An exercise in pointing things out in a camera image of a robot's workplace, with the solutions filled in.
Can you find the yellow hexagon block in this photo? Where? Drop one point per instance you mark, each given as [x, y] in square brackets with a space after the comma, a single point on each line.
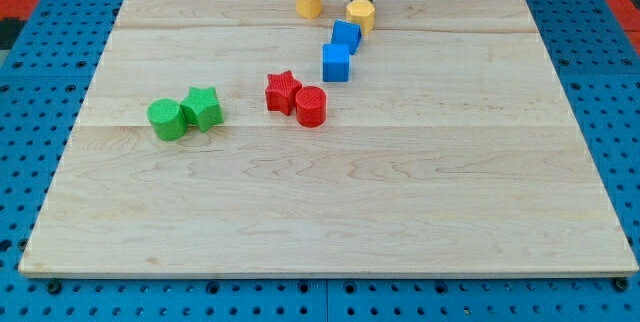
[362, 13]

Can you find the red cylinder block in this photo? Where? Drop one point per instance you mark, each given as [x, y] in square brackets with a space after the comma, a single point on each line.
[311, 102]

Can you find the red star block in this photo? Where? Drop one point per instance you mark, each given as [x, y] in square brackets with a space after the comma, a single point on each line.
[281, 91]

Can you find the blue cube block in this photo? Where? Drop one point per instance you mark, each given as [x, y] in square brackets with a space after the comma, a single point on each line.
[335, 63]

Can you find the light wooden board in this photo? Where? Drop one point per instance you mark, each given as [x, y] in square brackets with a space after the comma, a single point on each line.
[451, 152]

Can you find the blue pentagon block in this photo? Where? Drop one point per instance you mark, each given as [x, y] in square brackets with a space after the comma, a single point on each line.
[348, 34]

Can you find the green star block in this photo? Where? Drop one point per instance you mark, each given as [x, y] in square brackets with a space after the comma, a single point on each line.
[201, 108]

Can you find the yellow heart block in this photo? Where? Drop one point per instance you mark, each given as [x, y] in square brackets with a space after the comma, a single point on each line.
[308, 9]

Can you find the green cylinder block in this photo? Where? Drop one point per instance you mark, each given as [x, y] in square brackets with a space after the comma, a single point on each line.
[167, 119]

